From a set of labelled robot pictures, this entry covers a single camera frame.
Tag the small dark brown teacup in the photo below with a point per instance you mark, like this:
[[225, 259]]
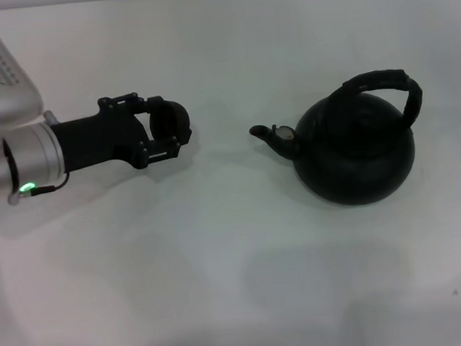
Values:
[[171, 121]]

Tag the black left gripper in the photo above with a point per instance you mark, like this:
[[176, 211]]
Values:
[[97, 138]]

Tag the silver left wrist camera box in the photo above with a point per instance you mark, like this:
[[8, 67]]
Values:
[[7, 89]]

